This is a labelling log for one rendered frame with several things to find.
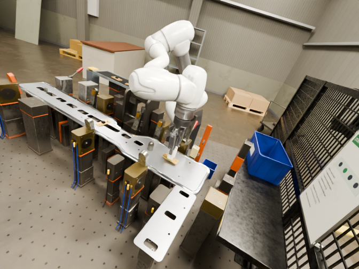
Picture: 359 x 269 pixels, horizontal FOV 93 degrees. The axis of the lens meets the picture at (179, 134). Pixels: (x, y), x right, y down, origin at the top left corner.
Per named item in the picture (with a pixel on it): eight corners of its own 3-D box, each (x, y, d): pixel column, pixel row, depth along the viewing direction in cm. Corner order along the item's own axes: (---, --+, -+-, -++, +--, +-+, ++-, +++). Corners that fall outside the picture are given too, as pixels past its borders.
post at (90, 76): (85, 118, 154) (85, 69, 133) (93, 116, 160) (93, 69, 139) (91, 121, 152) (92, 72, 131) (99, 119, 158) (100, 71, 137)
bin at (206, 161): (197, 172, 131) (201, 164, 126) (201, 166, 139) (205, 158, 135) (210, 180, 128) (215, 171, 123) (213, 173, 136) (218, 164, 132)
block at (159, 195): (133, 240, 79) (143, 200, 65) (149, 221, 89) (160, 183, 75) (146, 250, 77) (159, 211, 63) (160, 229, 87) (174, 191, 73)
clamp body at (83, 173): (68, 186, 93) (63, 132, 77) (87, 174, 103) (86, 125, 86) (76, 192, 92) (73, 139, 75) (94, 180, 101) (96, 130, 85)
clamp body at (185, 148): (164, 183, 113) (178, 140, 96) (171, 175, 122) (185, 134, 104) (173, 188, 112) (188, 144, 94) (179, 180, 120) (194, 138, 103)
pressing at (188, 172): (8, 85, 111) (7, 83, 110) (46, 82, 129) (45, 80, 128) (196, 198, 72) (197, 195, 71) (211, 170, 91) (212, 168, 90)
